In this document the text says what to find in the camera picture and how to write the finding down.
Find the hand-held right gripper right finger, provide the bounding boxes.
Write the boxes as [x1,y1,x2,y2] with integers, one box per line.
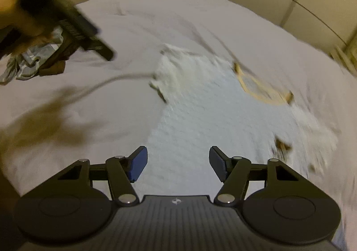
[209,145,307,207]

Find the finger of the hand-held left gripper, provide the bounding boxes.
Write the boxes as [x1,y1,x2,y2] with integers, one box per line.
[81,35,115,62]

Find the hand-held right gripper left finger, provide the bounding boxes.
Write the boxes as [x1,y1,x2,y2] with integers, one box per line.
[49,145,149,207]

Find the grey white-striped shirt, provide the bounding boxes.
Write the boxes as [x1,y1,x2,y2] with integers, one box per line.
[0,26,66,84]

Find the white shirt with yellow collar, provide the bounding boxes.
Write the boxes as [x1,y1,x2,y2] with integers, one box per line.
[142,43,341,201]

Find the light grey bed cover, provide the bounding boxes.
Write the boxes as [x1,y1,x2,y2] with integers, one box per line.
[0,0,357,251]

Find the brown cloth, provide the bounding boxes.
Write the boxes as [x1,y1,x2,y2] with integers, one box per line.
[39,30,80,76]

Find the grey cable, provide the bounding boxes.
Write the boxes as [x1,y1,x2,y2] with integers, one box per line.
[42,72,157,106]

